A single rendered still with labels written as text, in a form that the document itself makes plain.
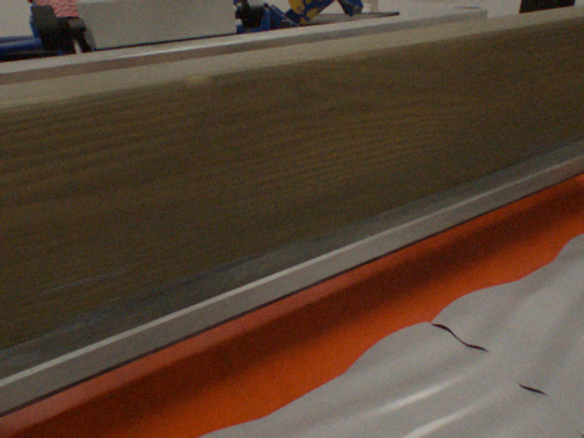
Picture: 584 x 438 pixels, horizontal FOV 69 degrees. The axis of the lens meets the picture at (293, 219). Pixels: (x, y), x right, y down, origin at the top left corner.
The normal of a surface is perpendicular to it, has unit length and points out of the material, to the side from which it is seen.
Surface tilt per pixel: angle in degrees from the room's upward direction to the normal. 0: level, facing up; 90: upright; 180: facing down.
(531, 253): 0
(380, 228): 0
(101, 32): 90
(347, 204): 90
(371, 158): 90
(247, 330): 0
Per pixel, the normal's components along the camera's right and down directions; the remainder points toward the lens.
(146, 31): 0.51, 0.40
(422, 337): -0.22, -0.96
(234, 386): -0.06, -0.87
